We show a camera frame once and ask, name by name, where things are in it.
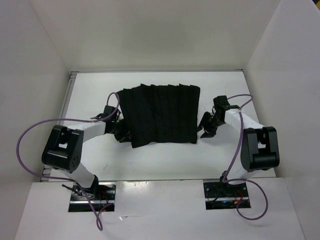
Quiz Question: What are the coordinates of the aluminium frame rail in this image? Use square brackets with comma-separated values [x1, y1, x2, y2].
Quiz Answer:
[40, 71, 78, 182]

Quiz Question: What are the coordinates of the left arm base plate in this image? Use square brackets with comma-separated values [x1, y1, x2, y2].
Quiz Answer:
[63, 181, 117, 213]

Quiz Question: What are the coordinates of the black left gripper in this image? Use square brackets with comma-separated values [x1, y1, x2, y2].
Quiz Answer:
[108, 118, 136, 143]

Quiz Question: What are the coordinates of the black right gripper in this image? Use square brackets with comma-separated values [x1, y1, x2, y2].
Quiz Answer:
[194, 111, 225, 139]

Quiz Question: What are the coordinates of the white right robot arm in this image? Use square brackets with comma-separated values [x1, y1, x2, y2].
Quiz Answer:
[197, 94, 280, 197]

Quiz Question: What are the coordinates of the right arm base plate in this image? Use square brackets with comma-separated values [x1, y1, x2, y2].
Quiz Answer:
[203, 180, 251, 210]

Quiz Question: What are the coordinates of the black pleated skirt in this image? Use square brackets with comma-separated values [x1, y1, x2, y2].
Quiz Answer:
[117, 84, 201, 148]

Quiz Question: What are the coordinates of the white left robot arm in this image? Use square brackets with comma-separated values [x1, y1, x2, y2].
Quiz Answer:
[41, 105, 131, 200]

